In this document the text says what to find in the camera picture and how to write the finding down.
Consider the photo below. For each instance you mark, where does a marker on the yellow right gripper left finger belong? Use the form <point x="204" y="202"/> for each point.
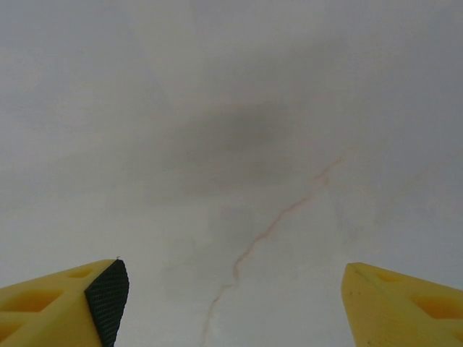
<point x="54" y="314"/>

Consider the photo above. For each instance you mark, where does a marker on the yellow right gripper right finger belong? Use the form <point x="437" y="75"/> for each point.
<point x="405" y="318"/>

